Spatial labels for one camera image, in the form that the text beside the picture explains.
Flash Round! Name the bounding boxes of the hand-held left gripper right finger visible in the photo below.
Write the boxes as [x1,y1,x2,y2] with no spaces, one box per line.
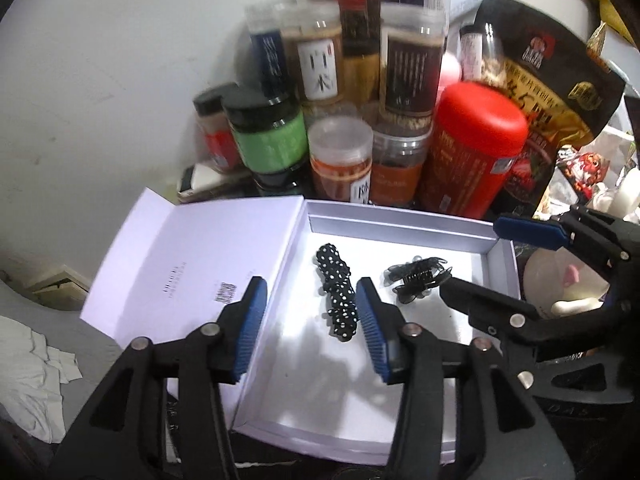
[354,276,576,480]

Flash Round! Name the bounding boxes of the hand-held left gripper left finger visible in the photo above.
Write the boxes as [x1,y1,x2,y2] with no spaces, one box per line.
[50,276,268,480]

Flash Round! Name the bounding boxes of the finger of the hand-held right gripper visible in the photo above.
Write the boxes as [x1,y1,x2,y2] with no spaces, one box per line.
[492,204,640,291]
[440,276,608,391]

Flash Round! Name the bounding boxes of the black claw hair clip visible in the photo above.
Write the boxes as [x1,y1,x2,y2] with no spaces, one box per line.
[382,255,453,306]

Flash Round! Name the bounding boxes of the black polka dot hair clip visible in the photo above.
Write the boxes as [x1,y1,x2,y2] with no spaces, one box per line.
[314,242,360,343]

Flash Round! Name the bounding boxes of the white gift box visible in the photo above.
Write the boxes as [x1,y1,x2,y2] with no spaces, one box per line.
[80,187,521,466]

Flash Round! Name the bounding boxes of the white cartoon kettle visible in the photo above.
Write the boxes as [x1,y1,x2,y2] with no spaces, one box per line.
[522,167,640,320]

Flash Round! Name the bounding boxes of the red white snack packet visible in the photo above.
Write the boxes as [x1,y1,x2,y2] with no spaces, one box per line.
[557,145,608,196]

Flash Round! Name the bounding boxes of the red tea canister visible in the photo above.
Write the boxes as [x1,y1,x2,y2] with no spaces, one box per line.
[420,82,529,220]

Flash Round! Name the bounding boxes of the clear jar orange label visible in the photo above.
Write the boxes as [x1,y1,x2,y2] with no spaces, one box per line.
[371,122,433,208]

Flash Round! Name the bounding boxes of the black snack bag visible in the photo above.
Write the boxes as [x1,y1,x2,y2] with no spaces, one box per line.
[472,0,628,218]

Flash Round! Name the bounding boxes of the white flat case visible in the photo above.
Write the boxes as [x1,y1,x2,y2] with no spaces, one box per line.
[177,162,251,204]

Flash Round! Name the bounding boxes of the small clear jar orange contents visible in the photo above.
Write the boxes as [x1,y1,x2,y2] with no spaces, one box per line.
[307,116,374,205]

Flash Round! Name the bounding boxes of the red label jar black lid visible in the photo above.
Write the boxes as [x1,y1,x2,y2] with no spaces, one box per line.
[193,82,241,173]

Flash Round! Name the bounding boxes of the green jar black lid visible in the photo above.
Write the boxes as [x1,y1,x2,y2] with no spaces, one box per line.
[221,87,308,173]

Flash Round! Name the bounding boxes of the clear jar dark label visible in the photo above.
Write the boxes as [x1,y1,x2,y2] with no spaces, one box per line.
[378,2,447,133]

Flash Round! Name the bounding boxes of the wooden box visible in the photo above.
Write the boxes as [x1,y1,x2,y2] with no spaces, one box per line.
[25,265,91,306]

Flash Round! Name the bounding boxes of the white crumpled cloth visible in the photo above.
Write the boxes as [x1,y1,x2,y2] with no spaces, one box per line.
[0,315,83,443]

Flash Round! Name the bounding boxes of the tall red gold jar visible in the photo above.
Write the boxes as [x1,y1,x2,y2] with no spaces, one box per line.
[327,0,383,106]

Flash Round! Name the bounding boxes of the clear jar white label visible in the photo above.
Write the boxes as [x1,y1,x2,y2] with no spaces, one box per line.
[274,2,346,106]

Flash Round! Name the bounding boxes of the clear jar blue label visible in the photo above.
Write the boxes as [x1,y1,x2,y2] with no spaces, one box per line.
[245,4,288,98]

